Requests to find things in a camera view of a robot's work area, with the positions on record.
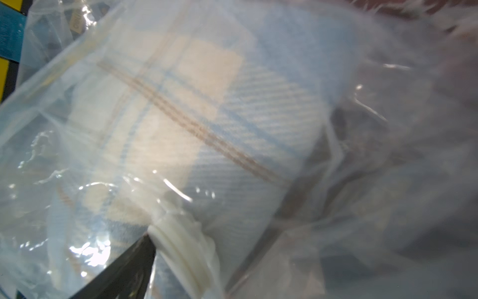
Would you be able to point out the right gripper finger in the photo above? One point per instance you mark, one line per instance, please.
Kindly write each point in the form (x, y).
(127, 277)

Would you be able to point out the light plaid blanket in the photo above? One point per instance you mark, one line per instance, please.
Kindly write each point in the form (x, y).
(208, 107)

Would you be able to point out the clear plastic vacuum bag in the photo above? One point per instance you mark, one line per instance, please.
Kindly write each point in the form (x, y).
(386, 208)

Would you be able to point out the white vacuum valve cap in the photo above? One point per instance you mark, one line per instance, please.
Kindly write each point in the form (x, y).
(189, 253)

